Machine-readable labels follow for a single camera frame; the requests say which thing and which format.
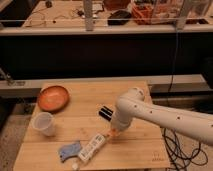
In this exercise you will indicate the orange pepper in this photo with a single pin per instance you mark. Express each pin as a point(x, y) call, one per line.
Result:
point(112, 134)

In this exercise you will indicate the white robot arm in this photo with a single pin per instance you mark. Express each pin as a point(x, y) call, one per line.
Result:
point(131, 104)

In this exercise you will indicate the black rectangular block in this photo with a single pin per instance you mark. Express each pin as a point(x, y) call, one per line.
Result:
point(106, 113)

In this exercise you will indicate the orange bowl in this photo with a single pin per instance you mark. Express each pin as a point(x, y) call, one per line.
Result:
point(53, 98)

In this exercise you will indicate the black pouch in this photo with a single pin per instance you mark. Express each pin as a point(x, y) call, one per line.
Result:
point(119, 17)

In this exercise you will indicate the clear plastic cup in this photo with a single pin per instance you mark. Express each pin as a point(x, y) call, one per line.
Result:
point(43, 122)

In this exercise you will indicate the blue cloth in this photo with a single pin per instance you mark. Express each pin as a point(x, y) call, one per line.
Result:
point(68, 151)

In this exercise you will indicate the orange basket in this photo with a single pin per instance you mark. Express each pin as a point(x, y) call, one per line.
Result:
point(142, 14)

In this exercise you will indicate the small white piece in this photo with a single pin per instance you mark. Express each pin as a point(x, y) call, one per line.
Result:
point(75, 166)

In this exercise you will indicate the grey metal post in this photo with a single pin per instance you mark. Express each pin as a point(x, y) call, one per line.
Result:
point(87, 4)

